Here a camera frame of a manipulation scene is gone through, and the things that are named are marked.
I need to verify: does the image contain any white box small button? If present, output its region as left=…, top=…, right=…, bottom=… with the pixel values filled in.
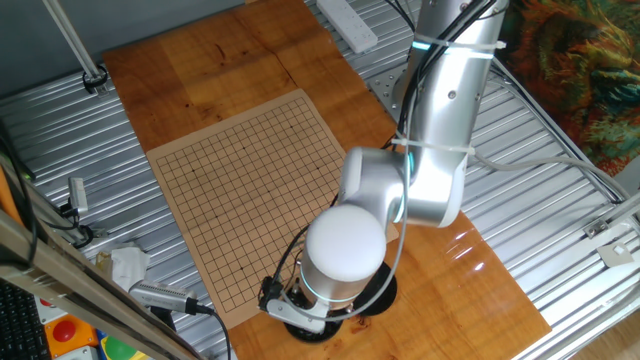
left=52, top=344, right=101, bottom=360

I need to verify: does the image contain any white plate with hole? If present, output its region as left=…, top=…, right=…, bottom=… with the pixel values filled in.
left=596, top=241, right=635, bottom=269

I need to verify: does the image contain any silver tripod pole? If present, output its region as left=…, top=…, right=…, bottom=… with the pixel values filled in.
left=41, top=0, right=104, bottom=84

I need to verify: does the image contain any aluminium frame beam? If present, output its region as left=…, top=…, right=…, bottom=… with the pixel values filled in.
left=0, top=209, right=206, bottom=360

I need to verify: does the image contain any yellow box green button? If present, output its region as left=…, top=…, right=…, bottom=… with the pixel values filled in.
left=98, top=334, right=151, bottom=360

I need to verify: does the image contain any thick grey cable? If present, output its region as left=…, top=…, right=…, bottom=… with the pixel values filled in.
left=469, top=152, right=632, bottom=201

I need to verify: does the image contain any glossy wooden mat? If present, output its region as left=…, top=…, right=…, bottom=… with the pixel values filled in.
left=102, top=0, right=552, bottom=360

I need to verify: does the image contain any black bowl lid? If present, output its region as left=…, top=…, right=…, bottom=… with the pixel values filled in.
left=352, top=260, right=399, bottom=317

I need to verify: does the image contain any ribbed silver camera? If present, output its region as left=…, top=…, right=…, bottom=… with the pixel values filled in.
left=128, top=279, right=199, bottom=316

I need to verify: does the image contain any silver camera mount pole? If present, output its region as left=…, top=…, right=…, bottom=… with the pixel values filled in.
left=0, top=149, right=99, bottom=246

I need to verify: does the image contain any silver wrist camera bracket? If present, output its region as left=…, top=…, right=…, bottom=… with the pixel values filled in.
left=264, top=297, right=331, bottom=335

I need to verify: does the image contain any colourful patterned cloth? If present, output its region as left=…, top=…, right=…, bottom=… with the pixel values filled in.
left=497, top=0, right=640, bottom=177

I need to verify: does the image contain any white power strip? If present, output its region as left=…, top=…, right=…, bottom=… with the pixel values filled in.
left=316, top=0, right=379, bottom=55

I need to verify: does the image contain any small metal bracket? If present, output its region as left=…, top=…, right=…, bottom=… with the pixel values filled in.
left=583, top=218, right=610, bottom=240

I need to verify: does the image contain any small silver camera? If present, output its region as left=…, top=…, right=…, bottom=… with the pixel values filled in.
left=68, top=176, right=90, bottom=217

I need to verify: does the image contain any black bowl of go stones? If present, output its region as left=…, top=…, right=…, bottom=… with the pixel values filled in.
left=283, top=287, right=346, bottom=344

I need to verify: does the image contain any orange box red button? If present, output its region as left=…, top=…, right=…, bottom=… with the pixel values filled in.
left=43, top=313, right=99, bottom=359

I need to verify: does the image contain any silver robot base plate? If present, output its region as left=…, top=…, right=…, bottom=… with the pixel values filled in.
left=368, top=62, right=414, bottom=121

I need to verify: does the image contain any black keyboard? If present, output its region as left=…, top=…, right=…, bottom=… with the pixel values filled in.
left=0, top=279, right=51, bottom=360

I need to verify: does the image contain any crumpled white tissue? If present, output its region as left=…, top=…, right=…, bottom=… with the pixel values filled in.
left=109, top=243, right=151, bottom=292

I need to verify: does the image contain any black camera cable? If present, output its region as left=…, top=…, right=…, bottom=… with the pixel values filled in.
left=194, top=302, right=234, bottom=360

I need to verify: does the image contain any black pole clamp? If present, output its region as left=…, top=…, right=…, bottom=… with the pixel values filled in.
left=82, top=64, right=110, bottom=96

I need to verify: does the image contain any white grey box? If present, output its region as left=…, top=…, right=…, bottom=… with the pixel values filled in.
left=33, top=295, right=69, bottom=325

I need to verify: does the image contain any tan paper go board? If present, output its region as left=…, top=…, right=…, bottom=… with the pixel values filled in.
left=146, top=88, right=400, bottom=330

